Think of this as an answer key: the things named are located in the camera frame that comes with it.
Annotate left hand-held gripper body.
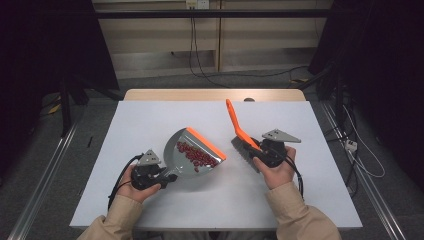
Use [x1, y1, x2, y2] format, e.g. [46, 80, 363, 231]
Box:
[130, 149, 168, 192]

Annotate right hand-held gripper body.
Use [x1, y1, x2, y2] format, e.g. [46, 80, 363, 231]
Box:
[259, 128, 302, 169]

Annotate grey dustpan with orange edge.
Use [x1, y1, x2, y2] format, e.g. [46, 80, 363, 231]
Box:
[162, 126, 228, 179]

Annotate orange hand brush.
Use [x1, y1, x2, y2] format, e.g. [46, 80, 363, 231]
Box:
[225, 98, 264, 174]

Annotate red kidney beans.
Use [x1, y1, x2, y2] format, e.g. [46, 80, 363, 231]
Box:
[176, 140, 220, 174]

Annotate person's left hand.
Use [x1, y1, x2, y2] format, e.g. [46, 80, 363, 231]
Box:
[116, 181, 161, 205]

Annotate person's right hand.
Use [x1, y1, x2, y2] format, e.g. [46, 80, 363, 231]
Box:
[252, 146, 298, 191]

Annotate white table cover sheet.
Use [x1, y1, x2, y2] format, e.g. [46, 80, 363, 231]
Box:
[69, 100, 364, 231]

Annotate white power adapter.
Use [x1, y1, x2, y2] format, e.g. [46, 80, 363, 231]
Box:
[344, 138, 359, 153]

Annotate black metal stand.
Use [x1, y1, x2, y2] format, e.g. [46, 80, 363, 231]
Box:
[59, 75, 90, 138]

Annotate black horizontal bar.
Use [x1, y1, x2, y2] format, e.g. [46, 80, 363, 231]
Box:
[94, 8, 332, 20]

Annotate black curtain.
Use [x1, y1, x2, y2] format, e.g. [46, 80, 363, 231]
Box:
[0, 0, 120, 174]
[308, 0, 424, 181]

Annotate left hand-held gripper cable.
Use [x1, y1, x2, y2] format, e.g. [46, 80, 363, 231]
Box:
[107, 153, 144, 211]

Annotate hand-held gripper cable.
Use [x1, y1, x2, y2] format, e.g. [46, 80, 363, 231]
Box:
[107, 153, 144, 211]
[283, 154, 305, 201]

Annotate right hand-held gripper cable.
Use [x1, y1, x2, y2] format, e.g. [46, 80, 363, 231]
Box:
[283, 154, 305, 201]

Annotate black power cable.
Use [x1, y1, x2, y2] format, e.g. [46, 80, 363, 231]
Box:
[188, 8, 310, 80]
[193, 8, 232, 90]

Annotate aluminium floor rail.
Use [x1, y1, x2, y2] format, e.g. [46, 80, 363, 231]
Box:
[320, 100, 407, 240]
[7, 121, 79, 240]

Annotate white cable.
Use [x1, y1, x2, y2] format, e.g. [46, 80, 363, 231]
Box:
[342, 104, 387, 179]

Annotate white wall power socket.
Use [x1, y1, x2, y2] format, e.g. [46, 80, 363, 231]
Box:
[185, 0, 211, 10]

